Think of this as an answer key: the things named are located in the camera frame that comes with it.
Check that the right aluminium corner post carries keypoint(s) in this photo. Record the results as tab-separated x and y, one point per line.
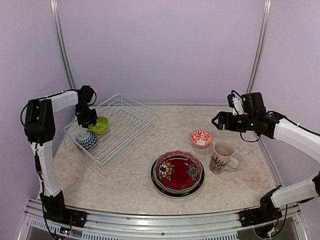
260	45

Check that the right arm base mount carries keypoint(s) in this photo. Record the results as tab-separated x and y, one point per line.
266	212

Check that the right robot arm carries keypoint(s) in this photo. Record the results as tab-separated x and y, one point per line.
250	114

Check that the white wire dish rack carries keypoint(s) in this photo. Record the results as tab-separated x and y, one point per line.
130	122

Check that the pink dotted scalloped plate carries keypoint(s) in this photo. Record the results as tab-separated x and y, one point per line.
160	160

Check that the aluminium front rail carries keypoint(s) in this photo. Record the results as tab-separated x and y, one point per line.
102	225

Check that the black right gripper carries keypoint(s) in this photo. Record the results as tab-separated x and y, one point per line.
228	125

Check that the left aluminium corner post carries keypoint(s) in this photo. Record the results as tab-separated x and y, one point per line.
54	6

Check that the seashell print mug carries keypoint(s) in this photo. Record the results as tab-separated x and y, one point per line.
222	158

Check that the aluminium corner post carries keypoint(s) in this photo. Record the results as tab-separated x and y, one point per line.
54	6
260	45

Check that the blue white patterned cup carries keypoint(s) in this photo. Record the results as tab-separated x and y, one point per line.
86	139

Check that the black wavy line bowl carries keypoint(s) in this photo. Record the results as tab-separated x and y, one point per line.
177	172

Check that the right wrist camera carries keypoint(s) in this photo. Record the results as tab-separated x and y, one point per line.
235	102

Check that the red white patterned bowl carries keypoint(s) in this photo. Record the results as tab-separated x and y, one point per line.
201	138

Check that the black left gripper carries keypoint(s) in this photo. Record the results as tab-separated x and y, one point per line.
85	123

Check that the lime green bowl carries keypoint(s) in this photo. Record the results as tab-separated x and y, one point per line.
100	127

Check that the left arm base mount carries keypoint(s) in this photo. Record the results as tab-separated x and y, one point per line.
54	209

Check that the black rimmed striped plate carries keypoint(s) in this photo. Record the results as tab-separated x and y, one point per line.
178	193

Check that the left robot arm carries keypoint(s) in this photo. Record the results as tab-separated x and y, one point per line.
40	129

